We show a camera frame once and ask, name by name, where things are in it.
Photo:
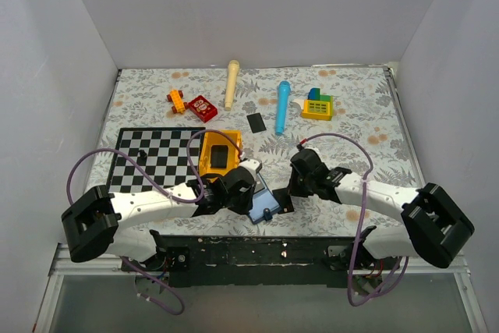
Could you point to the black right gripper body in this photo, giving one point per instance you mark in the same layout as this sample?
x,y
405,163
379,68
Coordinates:
x,y
300,186

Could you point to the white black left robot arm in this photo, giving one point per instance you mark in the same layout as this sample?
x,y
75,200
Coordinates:
x,y
102,222

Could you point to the blue leather card holder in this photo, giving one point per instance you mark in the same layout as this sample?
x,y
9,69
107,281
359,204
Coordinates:
x,y
265,206

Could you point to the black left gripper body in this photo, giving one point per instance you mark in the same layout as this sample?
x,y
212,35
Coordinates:
x,y
240,204

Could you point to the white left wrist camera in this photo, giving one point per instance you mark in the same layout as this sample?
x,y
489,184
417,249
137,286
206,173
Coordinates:
x,y
252,165

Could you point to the yellow green toy brick house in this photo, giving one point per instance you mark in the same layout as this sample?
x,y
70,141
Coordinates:
x,y
316,106

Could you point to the cream toy microphone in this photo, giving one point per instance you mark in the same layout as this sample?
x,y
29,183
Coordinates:
x,y
233,71

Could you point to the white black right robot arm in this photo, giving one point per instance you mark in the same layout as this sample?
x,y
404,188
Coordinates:
x,y
431,225

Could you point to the red owl toy block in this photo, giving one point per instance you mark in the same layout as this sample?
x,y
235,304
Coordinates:
x,y
202,108

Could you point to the black VIP card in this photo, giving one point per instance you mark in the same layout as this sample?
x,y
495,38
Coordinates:
x,y
284,200

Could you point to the yellow toy brick car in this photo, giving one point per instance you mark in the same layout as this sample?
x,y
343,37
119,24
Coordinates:
x,y
175,97

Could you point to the black credit card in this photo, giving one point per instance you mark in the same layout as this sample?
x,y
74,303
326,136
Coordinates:
x,y
256,123

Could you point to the black silver chessboard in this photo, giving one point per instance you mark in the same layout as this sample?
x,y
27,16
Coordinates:
x,y
167,164

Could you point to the blue toy microphone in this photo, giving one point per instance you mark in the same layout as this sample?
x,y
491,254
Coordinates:
x,y
284,90

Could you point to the black card in bin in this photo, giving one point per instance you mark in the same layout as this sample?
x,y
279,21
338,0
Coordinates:
x,y
219,156

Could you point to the yellow plastic bin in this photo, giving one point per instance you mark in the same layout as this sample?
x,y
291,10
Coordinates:
x,y
231,138

